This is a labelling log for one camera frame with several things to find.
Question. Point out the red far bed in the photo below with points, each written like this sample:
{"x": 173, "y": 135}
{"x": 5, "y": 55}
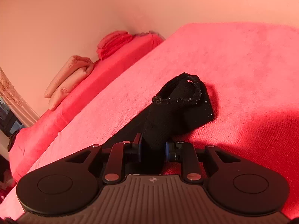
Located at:
{"x": 31, "y": 142}

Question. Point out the black pants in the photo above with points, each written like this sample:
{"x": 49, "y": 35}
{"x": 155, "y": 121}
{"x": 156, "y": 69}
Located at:
{"x": 181, "y": 106}

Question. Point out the beige folded quilt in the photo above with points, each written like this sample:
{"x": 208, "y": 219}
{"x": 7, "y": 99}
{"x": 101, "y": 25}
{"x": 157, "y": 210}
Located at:
{"x": 73, "y": 72}

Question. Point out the dark window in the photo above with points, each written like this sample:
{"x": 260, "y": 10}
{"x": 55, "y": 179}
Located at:
{"x": 9, "y": 122}

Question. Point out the pink near bed blanket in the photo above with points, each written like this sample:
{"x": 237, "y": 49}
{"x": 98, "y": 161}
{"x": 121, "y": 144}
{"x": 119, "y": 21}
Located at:
{"x": 251, "y": 75}

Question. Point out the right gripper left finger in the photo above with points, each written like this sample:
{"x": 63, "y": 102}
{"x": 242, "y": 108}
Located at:
{"x": 72, "y": 183}

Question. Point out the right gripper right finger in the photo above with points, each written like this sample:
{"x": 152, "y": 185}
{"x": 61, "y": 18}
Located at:
{"x": 232, "y": 182}

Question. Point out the beige patterned curtain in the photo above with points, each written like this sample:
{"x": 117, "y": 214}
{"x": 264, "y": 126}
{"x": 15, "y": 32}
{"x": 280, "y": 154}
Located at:
{"x": 16, "y": 103}

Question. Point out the red folded blanket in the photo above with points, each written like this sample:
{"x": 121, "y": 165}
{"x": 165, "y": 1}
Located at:
{"x": 112, "y": 42}

